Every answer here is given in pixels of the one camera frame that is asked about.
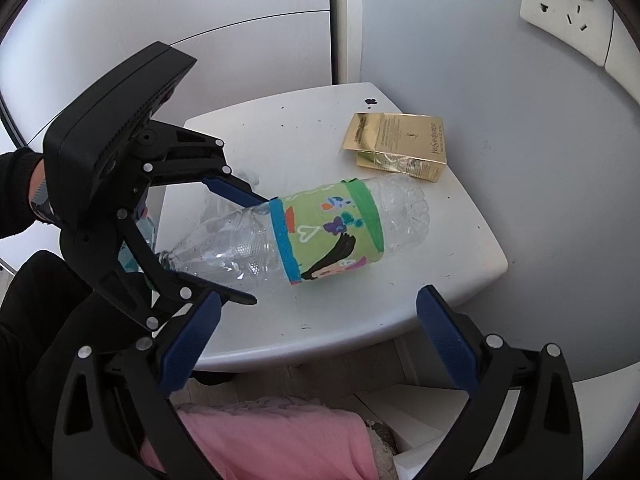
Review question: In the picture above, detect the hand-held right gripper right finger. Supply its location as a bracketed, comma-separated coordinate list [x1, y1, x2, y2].
[416, 285, 583, 480]

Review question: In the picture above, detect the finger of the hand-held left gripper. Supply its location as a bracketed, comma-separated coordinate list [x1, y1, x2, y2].
[145, 120, 271, 209]
[122, 220, 258, 333]

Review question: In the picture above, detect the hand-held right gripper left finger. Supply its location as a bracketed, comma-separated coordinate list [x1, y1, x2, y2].
[52, 290, 222, 480]

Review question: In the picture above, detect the clear plastic bottle green label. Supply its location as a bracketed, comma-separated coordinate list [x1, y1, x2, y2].
[157, 176, 431, 286]

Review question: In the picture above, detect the person's left forearm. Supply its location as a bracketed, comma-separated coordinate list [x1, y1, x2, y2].
[0, 146, 56, 241]

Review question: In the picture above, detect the teal patterned packet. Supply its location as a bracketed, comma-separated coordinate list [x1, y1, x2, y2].
[119, 217, 158, 275]

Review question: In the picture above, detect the pink cloth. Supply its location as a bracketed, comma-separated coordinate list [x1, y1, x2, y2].
[140, 395, 401, 480]

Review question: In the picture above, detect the gold cosmetics carton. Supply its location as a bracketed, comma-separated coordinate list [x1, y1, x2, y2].
[341, 111, 447, 183]

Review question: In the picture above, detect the white door frame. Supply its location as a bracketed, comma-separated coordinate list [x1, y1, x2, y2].
[327, 0, 365, 86]

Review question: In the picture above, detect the white wall socket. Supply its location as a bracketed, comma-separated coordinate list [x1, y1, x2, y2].
[519, 0, 617, 68]

